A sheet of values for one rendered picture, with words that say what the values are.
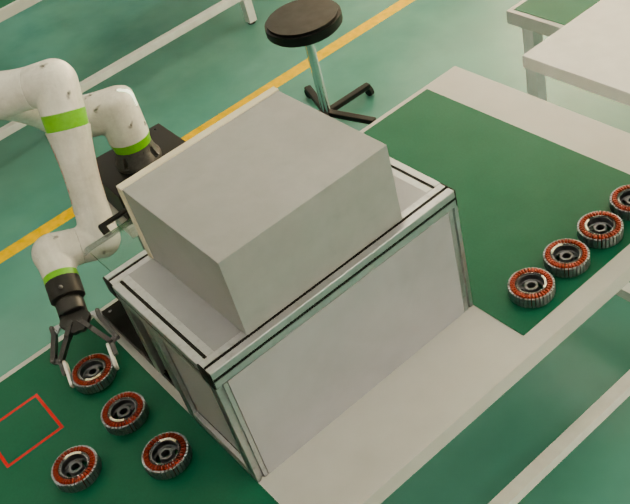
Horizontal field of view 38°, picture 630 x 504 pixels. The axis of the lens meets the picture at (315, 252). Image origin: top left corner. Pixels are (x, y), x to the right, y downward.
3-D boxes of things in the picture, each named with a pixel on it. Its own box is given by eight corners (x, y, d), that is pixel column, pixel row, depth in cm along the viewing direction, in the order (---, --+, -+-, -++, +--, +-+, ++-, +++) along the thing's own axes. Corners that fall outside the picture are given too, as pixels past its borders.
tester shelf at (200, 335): (109, 291, 210) (102, 277, 207) (332, 139, 235) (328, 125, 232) (215, 390, 181) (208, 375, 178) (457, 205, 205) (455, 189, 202)
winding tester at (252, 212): (148, 255, 209) (115, 185, 196) (294, 156, 225) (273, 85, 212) (246, 337, 183) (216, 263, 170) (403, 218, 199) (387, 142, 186)
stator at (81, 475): (105, 482, 211) (99, 473, 209) (58, 501, 210) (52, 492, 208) (99, 446, 219) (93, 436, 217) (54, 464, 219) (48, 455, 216)
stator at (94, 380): (73, 371, 240) (67, 362, 238) (113, 355, 241) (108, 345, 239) (78, 401, 232) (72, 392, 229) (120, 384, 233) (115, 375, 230)
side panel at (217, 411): (190, 415, 221) (144, 324, 200) (200, 407, 222) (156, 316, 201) (258, 482, 202) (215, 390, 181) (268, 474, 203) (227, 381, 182)
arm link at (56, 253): (28, 249, 251) (23, 232, 241) (74, 236, 255) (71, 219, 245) (43, 295, 247) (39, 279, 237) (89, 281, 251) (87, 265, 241)
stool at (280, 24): (258, 127, 444) (225, 24, 407) (335, 77, 462) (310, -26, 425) (330, 167, 408) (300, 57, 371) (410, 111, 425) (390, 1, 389)
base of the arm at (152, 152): (104, 146, 303) (97, 130, 300) (146, 127, 306) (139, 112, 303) (123, 179, 283) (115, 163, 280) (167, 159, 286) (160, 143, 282)
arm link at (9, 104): (53, 107, 290) (-43, 71, 238) (102, 97, 287) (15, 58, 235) (60, 148, 289) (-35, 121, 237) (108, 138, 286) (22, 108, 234)
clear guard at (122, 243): (83, 255, 233) (74, 238, 229) (161, 205, 242) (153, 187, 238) (148, 315, 211) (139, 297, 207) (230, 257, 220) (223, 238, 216)
